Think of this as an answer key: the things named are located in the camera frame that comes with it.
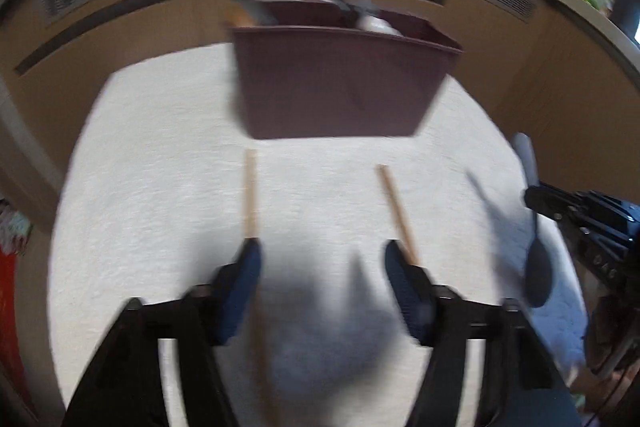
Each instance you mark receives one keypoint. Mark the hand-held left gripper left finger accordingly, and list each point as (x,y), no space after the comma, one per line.
(240,292)

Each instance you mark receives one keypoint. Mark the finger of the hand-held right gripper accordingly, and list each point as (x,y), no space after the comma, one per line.
(550,202)

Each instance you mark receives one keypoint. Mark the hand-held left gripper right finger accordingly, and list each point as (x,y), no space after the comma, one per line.
(405,292)

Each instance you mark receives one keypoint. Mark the grey rice paddle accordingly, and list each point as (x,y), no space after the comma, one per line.
(537,267)

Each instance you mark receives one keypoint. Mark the wooden chopstick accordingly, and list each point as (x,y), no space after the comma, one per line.
(397,212)
(252,197)

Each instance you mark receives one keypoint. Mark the brown plastic utensil container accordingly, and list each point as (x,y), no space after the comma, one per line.
(340,82)

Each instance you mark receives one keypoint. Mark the white knitted tablecloth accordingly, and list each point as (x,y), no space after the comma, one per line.
(150,207)

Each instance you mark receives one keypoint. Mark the red doormat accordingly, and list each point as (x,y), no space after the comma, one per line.
(10,332)

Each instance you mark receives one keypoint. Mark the pile of slippers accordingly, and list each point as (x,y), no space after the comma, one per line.
(15,227)

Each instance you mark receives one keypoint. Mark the beige kitchen counter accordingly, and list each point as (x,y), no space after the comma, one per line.
(150,37)

